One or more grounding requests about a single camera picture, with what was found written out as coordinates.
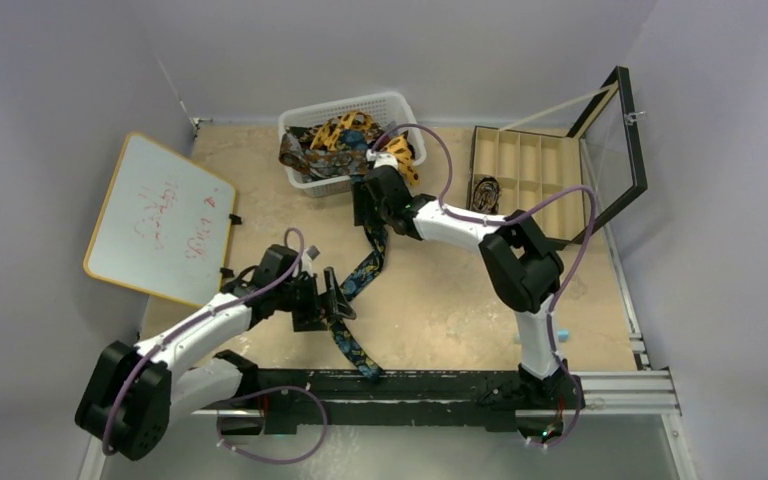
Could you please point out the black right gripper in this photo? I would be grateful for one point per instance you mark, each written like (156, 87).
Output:
(371, 204)

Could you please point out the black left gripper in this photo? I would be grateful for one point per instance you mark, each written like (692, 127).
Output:
(312, 317)

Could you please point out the navy blue shell pattern tie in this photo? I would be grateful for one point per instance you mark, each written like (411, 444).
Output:
(364, 274)

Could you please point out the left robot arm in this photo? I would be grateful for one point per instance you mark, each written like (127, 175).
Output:
(136, 392)

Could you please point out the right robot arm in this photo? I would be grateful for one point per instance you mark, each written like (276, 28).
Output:
(523, 268)

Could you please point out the dark brown patterned tie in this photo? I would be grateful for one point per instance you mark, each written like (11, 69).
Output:
(297, 152)

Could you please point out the white plastic basket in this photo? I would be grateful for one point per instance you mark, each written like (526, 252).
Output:
(389, 109)

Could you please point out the rolled cat pattern tie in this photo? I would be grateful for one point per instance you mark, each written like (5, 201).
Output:
(486, 196)

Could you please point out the yellow framed whiteboard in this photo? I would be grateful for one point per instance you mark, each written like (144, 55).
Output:
(164, 226)

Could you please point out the black tie display box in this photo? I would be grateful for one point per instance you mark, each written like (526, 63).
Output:
(601, 149)

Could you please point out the light blue marker pen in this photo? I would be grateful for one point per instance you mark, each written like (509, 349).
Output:
(563, 336)

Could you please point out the aluminium frame rail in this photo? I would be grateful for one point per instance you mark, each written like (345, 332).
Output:
(644, 391)

